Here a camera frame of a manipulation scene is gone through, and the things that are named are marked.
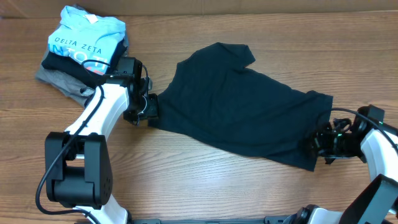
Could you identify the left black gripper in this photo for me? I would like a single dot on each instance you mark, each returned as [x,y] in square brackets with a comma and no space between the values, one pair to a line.
[152,112]

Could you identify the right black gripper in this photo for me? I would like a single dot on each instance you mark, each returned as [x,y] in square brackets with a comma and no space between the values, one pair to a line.
[319,140]

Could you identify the dark teal t-shirt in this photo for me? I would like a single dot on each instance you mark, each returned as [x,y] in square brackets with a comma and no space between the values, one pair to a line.
[217,99]

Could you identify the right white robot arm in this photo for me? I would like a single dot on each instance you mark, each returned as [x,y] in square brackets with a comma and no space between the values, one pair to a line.
[375,143]

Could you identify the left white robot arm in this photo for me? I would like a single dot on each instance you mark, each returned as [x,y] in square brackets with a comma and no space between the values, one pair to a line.
[78,169]

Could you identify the grey folded garment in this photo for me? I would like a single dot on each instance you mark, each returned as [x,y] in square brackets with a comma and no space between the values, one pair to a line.
[67,84]

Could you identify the light blue folded t-shirt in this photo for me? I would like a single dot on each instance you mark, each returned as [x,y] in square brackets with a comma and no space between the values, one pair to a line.
[87,38]

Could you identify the black folded garment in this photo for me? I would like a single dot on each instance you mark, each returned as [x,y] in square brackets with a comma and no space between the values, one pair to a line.
[74,69]

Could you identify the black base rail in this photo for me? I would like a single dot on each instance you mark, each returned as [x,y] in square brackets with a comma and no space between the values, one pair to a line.
[217,221]

